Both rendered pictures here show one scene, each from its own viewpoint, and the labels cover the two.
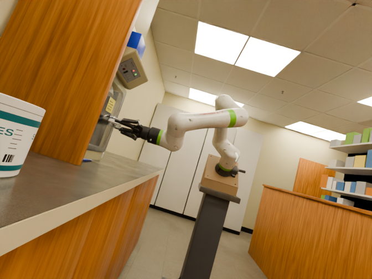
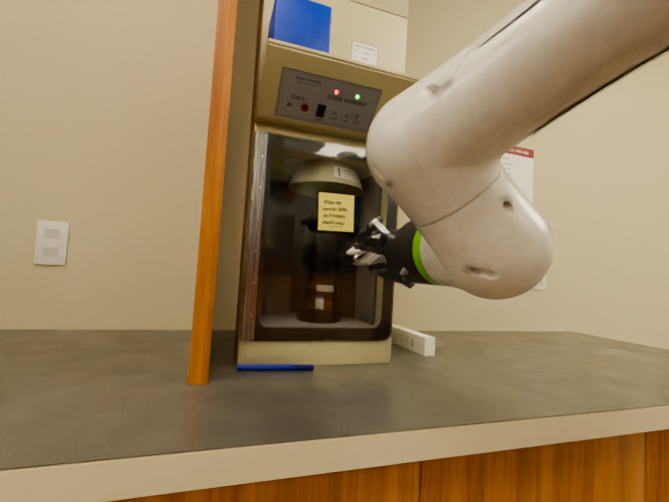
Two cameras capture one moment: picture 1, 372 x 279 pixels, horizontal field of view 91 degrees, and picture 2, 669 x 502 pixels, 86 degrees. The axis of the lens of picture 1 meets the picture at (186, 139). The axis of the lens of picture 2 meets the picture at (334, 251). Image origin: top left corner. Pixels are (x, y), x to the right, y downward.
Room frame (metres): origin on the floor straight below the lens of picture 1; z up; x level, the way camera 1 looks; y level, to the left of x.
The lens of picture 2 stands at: (0.73, -0.24, 1.13)
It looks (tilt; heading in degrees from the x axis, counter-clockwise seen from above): 3 degrees up; 71
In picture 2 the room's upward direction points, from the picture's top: 3 degrees clockwise
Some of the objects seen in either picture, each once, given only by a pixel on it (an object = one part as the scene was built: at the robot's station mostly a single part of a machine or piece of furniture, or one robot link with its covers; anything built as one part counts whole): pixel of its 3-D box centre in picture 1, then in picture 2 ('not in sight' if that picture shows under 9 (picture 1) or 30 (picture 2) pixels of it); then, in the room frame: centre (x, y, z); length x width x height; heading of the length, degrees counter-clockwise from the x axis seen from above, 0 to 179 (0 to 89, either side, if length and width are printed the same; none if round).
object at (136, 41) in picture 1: (132, 45); (297, 40); (0.86, 0.40, 1.56); 0.10 x 0.10 x 0.09; 89
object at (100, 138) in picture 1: (105, 114); (328, 241); (0.96, 0.45, 1.19); 0.30 x 0.01 x 0.40; 179
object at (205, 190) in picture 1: (217, 192); not in sight; (1.58, -0.39, 0.92); 0.32 x 0.32 x 0.04; 86
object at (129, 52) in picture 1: (130, 72); (343, 101); (0.96, 0.40, 1.46); 0.32 x 0.12 x 0.10; 179
